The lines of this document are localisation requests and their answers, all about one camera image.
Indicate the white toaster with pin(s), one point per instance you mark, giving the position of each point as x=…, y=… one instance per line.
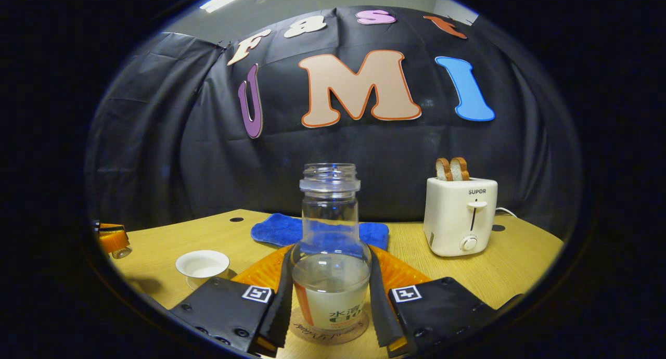
x=458, y=218

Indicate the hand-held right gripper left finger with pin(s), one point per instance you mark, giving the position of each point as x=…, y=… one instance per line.
x=278, y=312

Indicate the cream teacup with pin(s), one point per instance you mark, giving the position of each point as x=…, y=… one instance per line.
x=203, y=265

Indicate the black backdrop cloth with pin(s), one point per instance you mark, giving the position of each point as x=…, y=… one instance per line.
x=182, y=140

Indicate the round cork coaster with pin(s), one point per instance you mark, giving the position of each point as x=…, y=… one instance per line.
x=333, y=335

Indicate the clear water bottle orange label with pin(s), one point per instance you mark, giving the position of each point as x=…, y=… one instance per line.
x=330, y=276

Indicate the bread slice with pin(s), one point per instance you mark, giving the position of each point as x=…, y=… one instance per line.
x=443, y=170
x=460, y=169

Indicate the blue towel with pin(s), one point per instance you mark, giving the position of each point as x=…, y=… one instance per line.
x=276, y=229

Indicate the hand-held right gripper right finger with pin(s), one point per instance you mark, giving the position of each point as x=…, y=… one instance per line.
x=382, y=317

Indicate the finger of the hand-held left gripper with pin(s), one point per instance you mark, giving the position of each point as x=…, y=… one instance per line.
x=113, y=239

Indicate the cream teacup lid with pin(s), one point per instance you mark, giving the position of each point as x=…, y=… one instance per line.
x=122, y=253

